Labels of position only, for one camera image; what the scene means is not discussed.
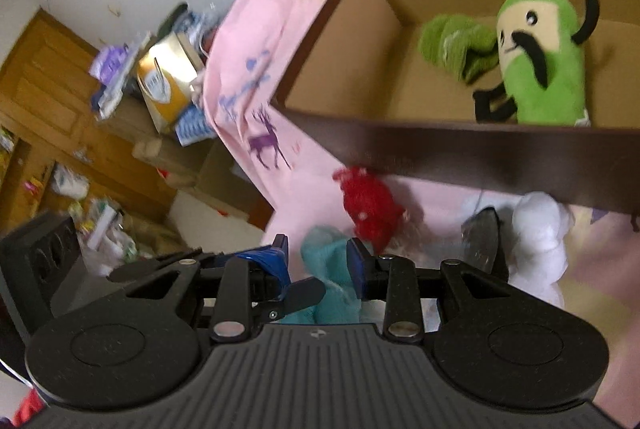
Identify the purple packet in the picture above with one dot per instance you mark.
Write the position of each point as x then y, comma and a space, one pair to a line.
110, 61

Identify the brown cardboard box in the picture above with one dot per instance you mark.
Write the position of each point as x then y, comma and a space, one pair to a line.
360, 59

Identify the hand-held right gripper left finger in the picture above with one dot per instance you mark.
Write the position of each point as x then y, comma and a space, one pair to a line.
280, 248

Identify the yellow white carton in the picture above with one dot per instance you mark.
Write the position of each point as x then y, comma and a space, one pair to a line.
160, 79

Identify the green knitted cloth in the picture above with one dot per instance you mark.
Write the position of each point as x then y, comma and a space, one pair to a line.
450, 44

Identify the green moustache plush toy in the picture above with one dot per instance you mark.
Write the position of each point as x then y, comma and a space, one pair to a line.
545, 79

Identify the blue striped packet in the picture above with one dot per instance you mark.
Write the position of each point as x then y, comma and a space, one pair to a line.
192, 126

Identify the red fluffy plush toy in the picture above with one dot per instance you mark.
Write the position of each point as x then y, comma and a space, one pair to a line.
370, 204

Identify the teal plush toy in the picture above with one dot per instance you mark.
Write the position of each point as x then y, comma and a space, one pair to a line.
325, 254

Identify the plain cardboard carton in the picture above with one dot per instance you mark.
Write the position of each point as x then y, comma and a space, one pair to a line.
210, 169

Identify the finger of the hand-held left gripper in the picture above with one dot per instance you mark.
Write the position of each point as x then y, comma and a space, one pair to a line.
265, 271
150, 265

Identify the pink printed bedsheet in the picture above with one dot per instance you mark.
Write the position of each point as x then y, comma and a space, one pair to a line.
300, 159

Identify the wooden cabinet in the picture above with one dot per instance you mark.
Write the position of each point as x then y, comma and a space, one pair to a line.
40, 74

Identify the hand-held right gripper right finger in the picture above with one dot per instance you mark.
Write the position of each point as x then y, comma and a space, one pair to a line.
356, 259

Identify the pink plush toy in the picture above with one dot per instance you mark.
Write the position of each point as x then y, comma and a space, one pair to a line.
537, 229

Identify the white plastic bag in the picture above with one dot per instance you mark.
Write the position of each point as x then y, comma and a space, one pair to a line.
70, 181

